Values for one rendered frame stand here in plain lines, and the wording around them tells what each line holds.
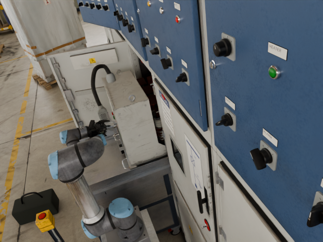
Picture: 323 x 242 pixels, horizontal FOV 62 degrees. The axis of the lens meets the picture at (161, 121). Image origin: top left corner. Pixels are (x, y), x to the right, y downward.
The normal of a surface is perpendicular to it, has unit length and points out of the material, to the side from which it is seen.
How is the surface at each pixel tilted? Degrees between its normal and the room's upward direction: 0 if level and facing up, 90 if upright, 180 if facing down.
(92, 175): 0
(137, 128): 90
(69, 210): 0
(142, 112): 90
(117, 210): 6
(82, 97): 90
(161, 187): 90
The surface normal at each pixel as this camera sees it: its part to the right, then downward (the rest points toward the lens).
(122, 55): 0.05, 0.57
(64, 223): -0.16, -0.81
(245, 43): -0.93, 0.31
